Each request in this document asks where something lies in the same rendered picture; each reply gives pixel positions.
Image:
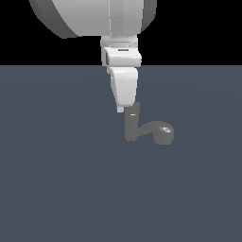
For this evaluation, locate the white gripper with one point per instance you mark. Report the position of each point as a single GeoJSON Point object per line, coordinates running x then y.
{"type": "Point", "coordinates": [121, 56]}

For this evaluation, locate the grey faucet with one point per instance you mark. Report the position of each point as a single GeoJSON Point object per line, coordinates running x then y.
{"type": "Point", "coordinates": [148, 129]}

